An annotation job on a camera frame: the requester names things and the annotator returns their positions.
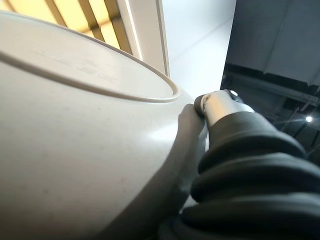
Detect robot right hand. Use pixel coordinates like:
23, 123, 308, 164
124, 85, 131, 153
159, 89, 320, 240

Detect cream round plate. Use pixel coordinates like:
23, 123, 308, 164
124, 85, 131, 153
0, 9, 209, 240

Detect yellow window with dark frame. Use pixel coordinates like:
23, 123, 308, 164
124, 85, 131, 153
0, 0, 134, 55

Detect black dishwasher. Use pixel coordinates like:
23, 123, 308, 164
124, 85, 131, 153
219, 0, 320, 163

